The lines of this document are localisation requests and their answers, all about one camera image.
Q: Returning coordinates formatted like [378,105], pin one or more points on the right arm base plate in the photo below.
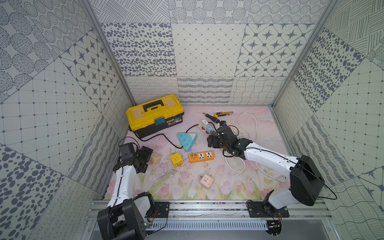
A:
[265,210]

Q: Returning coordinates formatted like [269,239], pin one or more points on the white plug adapter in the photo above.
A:
[205,122]

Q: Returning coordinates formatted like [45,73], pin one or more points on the teal triangular power strip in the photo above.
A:
[187,140]

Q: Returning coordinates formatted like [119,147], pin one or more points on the black orange screwdriver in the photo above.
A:
[213,118]

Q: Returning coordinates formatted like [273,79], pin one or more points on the grey blue plug adapter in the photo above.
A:
[210,130]

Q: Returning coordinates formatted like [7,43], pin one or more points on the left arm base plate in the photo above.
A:
[158,210]

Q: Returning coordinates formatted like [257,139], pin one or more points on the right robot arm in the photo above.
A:
[304,178]

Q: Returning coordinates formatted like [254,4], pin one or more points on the yellow cube adapter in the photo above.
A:
[176,160]

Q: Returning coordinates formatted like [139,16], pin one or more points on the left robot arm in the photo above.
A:
[124,217]

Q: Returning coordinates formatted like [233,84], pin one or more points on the yellow black plastic toolbox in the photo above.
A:
[151,117]

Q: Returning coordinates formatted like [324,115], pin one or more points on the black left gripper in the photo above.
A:
[144,156]

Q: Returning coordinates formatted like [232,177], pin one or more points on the cream deer cube adapter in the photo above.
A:
[206,181]

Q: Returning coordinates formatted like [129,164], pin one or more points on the orange power strip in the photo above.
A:
[201,157]

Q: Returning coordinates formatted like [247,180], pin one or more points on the cream dragon cube adapter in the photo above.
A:
[155,159]

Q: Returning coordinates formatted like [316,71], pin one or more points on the yellow utility knife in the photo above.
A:
[221,114]

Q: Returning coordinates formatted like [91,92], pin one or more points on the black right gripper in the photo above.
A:
[210,139]

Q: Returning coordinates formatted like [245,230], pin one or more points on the aluminium rail frame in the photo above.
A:
[237,210]

